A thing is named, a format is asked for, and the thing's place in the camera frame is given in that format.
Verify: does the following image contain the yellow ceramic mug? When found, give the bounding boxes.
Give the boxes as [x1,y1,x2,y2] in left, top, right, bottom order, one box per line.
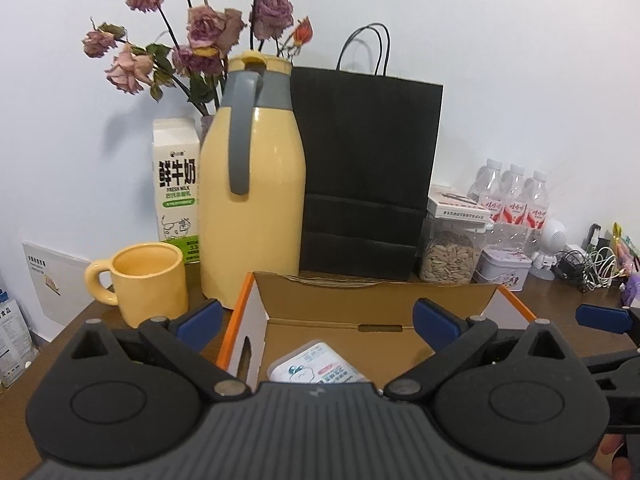
[84,242,190,328]

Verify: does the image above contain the black paper bag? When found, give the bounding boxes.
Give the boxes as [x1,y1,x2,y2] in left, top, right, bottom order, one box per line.
[290,23,444,282]

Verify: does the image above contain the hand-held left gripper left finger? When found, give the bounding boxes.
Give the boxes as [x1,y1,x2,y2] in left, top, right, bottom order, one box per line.
[71,299,252,403]

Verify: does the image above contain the colourful snack packets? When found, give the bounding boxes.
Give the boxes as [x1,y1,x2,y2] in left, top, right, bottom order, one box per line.
[611,222,640,272]

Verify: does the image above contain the dried rose bouquet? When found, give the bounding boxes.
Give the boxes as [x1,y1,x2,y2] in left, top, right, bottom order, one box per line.
[82,0,313,117]

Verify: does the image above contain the white milk carton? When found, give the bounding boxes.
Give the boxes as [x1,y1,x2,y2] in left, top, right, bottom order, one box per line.
[151,117,202,266]

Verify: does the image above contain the white booklet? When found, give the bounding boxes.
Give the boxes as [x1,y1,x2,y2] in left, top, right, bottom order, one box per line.
[22,241,93,343]

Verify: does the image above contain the pale floral tin box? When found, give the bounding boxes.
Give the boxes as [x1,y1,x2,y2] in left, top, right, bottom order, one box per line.
[472,247,532,292]

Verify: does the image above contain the flat white box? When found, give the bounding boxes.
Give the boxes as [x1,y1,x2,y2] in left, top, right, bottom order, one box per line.
[426,185,493,222]

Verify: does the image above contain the blue printed packages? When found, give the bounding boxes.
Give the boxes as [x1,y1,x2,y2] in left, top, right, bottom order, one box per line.
[0,287,39,388]

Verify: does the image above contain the clear seed container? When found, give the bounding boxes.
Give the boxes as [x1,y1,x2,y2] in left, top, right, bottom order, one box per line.
[419,212,493,285]

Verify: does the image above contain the orange cardboard box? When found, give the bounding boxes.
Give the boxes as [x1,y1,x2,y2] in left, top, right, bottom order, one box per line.
[216,271,538,391]

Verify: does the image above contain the clear water bottle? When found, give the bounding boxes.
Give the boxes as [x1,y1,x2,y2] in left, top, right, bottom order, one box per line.
[467,158,505,233]
[520,170,550,256]
[500,163,527,251]

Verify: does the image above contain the purple toy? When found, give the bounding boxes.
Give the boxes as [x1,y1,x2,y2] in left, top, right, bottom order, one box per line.
[620,272,640,309]

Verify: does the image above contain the white wet wipes pack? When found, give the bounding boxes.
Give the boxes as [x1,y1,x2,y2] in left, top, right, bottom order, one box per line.
[266,340,366,385]

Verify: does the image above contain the yellow thermos jug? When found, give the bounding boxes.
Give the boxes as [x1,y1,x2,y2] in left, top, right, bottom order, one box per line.
[199,51,307,311]

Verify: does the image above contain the white robot figurine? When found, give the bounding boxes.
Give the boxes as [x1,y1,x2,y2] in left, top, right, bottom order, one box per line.
[530,219,569,280]

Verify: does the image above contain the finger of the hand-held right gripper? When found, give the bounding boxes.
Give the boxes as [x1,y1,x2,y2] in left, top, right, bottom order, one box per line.
[575,304,640,346]
[585,350,640,376]

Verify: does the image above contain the white tangled cable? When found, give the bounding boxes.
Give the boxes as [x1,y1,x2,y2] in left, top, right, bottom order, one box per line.
[582,245,622,291]

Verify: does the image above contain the black tangled cable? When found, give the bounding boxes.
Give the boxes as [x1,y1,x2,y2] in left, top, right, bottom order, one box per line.
[555,250,592,292]

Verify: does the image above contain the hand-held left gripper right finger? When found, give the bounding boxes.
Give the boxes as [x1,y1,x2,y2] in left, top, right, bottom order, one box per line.
[383,299,569,403]

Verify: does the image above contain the person's right hand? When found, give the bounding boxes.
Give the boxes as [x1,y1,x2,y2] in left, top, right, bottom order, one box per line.
[601,435,640,480]

